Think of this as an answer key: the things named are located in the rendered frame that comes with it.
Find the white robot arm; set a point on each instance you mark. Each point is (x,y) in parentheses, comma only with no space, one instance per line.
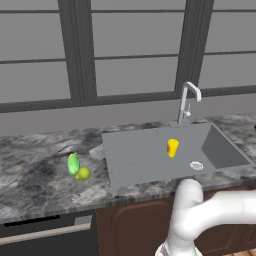
(191,213)

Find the grey sink basin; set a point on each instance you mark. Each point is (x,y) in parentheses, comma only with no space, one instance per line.
(140,153)

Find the yellow cup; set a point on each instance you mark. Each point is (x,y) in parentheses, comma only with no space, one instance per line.
(172,148)

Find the yellow-green pear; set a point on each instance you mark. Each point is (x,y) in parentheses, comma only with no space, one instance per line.
(84,173)

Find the green corn cob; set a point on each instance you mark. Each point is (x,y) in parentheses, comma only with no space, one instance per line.
(73,163)

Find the silver tap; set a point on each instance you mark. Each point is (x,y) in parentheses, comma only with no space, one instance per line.
(183,106)

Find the black dishwasher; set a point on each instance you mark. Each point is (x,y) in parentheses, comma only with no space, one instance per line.
(50,245)

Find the dark grey window frame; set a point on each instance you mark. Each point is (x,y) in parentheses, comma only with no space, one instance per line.
(78,66)

